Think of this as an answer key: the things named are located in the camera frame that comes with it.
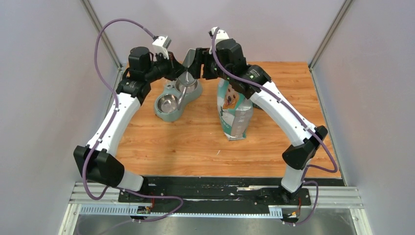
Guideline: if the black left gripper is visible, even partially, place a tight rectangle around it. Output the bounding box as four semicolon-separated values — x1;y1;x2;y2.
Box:
144;50;188;83

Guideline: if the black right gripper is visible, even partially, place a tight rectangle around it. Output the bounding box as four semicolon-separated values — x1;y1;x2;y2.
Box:
190;47;233;82

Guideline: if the grey metal food scoop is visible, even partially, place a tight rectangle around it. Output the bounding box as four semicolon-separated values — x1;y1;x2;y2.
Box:
177;48;196;110

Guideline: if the green pet food bag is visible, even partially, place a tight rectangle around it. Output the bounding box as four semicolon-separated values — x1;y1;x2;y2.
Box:
216;78;253;141

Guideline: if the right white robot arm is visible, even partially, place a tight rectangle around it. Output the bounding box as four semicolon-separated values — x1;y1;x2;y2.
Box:
184;39;328;205

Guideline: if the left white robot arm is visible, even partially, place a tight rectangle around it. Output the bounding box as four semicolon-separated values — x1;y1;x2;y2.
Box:
73;47;185;202

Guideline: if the teal double pet bowl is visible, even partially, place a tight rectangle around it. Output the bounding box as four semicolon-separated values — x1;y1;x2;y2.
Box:
154;79;203;122

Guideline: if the dark grey building baseplate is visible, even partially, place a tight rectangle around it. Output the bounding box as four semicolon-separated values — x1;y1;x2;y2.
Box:
253;103;262;110

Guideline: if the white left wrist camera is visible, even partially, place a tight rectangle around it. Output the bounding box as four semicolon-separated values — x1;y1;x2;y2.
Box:
152;35;171;59

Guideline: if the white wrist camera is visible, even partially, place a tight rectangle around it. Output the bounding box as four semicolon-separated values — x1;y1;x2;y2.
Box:
209;27;230;54
152;35;171;59

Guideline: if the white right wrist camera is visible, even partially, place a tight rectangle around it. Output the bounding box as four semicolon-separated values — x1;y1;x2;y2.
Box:
209;27;230;54

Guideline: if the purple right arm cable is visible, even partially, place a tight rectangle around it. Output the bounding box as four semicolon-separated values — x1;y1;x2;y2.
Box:
210;26;339;227

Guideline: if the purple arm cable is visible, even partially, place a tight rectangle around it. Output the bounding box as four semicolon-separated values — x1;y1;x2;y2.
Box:
74;18;185;235
210;26;339;227

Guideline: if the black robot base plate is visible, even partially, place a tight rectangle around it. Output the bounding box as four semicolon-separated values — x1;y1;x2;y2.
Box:
116;175;312;215

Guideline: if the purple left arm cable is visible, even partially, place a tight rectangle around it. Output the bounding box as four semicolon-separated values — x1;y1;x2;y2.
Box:
74;18;185;235

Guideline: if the slotted grey cable duct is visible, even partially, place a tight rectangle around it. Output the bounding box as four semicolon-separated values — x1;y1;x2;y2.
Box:
79;201;283;218

